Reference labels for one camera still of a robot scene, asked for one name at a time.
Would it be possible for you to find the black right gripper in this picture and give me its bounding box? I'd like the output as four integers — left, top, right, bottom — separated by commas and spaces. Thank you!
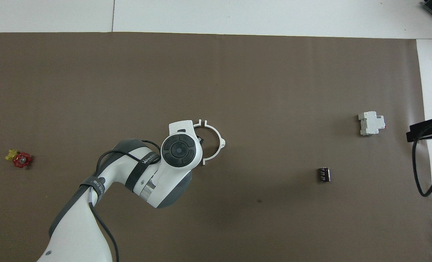
406, 118, 432, 143

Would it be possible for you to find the white half-ring pipe clamp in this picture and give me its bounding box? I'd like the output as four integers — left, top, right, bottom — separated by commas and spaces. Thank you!
201, 119, 226, 166

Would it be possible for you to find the white circuit breaker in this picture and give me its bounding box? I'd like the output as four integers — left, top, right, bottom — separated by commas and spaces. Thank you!
358, 111, 386, 136

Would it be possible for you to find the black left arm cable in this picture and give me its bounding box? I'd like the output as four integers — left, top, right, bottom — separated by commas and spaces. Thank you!
87, 140, 162, 262

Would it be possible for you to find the red and yellow valve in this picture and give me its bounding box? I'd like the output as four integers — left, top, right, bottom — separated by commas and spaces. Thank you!
5, 148, 32, 168

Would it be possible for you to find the brown paper mat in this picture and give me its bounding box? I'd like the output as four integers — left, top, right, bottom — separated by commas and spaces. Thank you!
0, 32, 432, 262

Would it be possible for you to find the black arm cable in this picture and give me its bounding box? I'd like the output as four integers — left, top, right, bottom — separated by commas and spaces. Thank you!
87, 140, 162, 262
412, 138, 432, 197

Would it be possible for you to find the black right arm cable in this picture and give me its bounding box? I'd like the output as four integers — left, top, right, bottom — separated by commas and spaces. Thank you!
412, 138, 432, 197

